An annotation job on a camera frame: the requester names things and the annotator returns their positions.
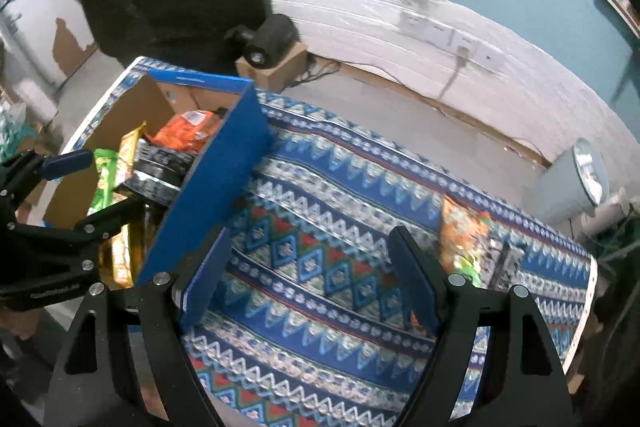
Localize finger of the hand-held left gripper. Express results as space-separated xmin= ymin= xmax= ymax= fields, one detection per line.
xmin=0 ymin=150 xmax=95 ymax=225
xmin=7 ymin=198 xmax=146 ymax=248

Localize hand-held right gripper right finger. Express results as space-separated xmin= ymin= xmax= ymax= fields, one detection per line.
xmin=387 ymin=226 xmax=573 ymax=427

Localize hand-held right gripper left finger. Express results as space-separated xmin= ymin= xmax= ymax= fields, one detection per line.
xmin=42 ymin=227 xmax=233 ymax=427

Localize golden yellow snack packet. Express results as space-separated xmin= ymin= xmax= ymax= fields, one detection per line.
xmin=100 ymin=207 xmax=146 ymax=285

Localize yellow-orange snack packet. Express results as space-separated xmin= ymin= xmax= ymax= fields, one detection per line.
xmin=116 ymin=122 xmax=148 ymax=188

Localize orange and green snack packet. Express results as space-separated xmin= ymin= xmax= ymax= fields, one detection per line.
xmin=439 ymin=197 xmax=493 ymax=288

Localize black snack packet white print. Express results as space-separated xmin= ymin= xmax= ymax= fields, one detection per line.
xmin=122 ymin=139 xmax=193 ymax=202

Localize blue-sided cardboard box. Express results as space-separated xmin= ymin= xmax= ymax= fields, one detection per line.
xmin=42 ymin=68 xmax=275 ymax=295

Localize clear plastic bags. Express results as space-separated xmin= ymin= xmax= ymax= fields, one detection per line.
xmin=0 ymin=99 xmax=26 ymax=158

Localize white sack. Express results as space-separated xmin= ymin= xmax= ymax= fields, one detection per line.
xmin=17 ymin=82 xmax=58 ymax=122

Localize orange snack packet purple print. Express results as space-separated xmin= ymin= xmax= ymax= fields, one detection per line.
xmin=149 ymin=114 xmax=201 ymax=152

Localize blue patterned tablecloth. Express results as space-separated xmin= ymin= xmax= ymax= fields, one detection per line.
xmin=60 ymin=56 xmax=599 ymax=427

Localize white door brown patch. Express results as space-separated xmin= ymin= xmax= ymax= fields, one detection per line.
xmin=0 ymin=0 xmax=98 ymax=88

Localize grey waste bin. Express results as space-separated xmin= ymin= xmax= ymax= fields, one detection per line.
xmin=537 ymin=137 xmax=611 ymax=223

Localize white pipe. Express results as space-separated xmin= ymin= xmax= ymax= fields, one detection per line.
xmin=580 ymin=194 xmax=636 ymax=233

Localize small cardboard box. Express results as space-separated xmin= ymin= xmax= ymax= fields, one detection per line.
xmin=235 ymin=39 xmax=308 ymax=92

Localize black round device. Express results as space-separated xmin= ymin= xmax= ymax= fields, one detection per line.
xmin=225 ymin=13 xmax=297 ymax=68

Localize framed board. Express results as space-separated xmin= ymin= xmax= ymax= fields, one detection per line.
xmin=592 ymin=0 xmax=640 ymax=40

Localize grey plug cable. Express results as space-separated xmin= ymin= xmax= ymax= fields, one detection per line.
xmin=437 ymin=47 xmax=471 ymax=102

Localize black cable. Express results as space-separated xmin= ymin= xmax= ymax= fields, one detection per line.
xmin=287 ymin=57 xmax=341 ymax=88

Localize white wall socket row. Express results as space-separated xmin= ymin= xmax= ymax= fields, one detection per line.
xmin=397 ymin=7 xmax=503 ymax=75

